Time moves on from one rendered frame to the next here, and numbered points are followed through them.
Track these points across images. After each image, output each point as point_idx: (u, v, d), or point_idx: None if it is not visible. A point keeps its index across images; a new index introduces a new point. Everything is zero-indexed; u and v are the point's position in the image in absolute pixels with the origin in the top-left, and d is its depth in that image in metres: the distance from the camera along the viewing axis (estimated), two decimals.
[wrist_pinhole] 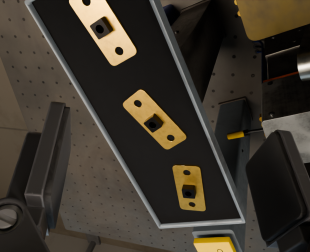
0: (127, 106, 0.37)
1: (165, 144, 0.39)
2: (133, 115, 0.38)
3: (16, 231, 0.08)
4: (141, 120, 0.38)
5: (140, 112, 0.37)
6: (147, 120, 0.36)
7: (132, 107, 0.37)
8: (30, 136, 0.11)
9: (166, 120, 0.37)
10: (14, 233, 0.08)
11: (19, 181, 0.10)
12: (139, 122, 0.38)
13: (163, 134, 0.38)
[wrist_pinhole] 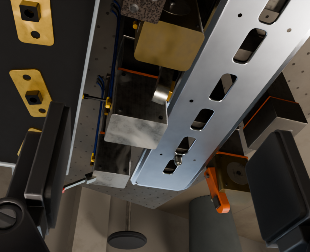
0: (13, 74, 0.37)
1: (34, 113, 0.42)
2: (16, 83, 0.38)
3: (16, 231, 0.08)
4: (21, 90, 0.39)
5: (25, 84, 0.38)
6: (30, 94, 0.39)
7: (19, 77, 0.37)
8: (30, 136, 0.11)
9: (47, 99, 0.40)
10: (14, 233, 0.08)
11: (19, 181, 0.10)
12: (19, 90, 0.39)
13: (37, 106, 0.41)
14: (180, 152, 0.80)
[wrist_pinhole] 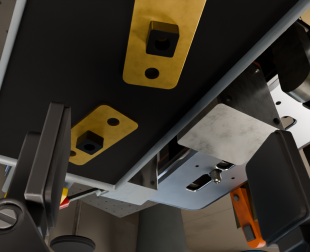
0: None
1: (132, 74, 0.20)
2: None
3: (16, 231, 0.08)
4: (141, 16, 0.17)
5: (158, 2, 0.17)
6: (163, 29, 0.17)
7: None
8: (30, 136, 0.11)
9: (179, 50, 0.19)
10: (14, 233, 0.08)
11: (19, 181, 0.10)
12: (135, 14, 0.17)
13: (148, 61, 0.20)
14: (219, 165, 0.62)
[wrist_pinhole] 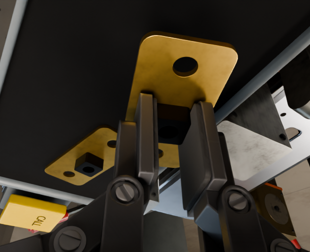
0: (153, 49, 0.11)
1: None
2: (140, 77, 0.12)
3: (127, 208, 0.09)
4: None
5: (164, 84, 0.13)
6: (169, 117, 0.13)
7: (163, 62, 0.12)
8: (123, 124, 0.12)
9: None
10: (125, 208, 0.09)
11: (123, 162, 0.11)
12: (134, 97, 0.13)
13: None
14: None
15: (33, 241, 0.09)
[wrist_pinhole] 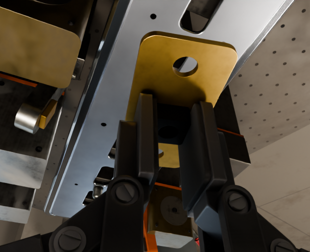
0: (153, 49, 0.11)
1: None
2: (140, 77, 0.12)
3: (127, 208, 0.09)
4: None
5: (164, 84, 0.13)
6: (169, 117, 0.13)
7: (163, 62, 0.12)
8: (123, 124, 0.12)
9: None
10: (125, 208, 0.09)
11: (123, 162, 0.11)
12: (134, 97, 0.13)
13: None
14: (102, 182, 0.65)
15: (33, 241, 0.09)
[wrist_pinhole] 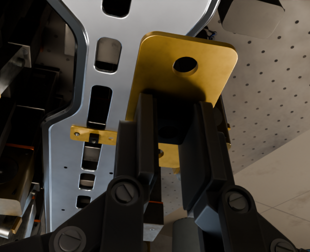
0: (153, 49, 0.11)
1: None
2: (140, 77, 0.12)
3: (127, 208, 0.09)
4: None
5: (164, 84, 0.13)
6: (169, 117, 0.13)
7: (163, 62, 0.12)
8: (123, 124, 0.12)
9: None
10: (125, 208, 0.09)
11: (123, 162, 0.11)
12: (134, 97, 0.13)
13: None
14: None
15: (33, 241, 0.09)
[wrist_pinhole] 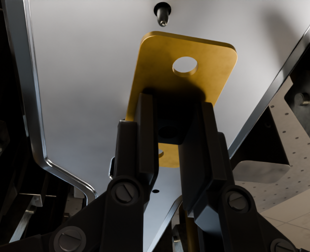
0: (153, 49, 0.11)
1: None
2: (140, 77, 0.12)
3: (127, 208, 0.09)
4: None
5: (164, 84, 0.13)
6: (169, 117, 0.13)
7: (163, 62, 0.12)
8: (123, 124, 0.12)
9: None
10: (125, 208, 0.09)
11: (123, 162, 0.11)
12: (134, 97, 0.13)
13: None
14: None
15: (33, 241, 0.09)
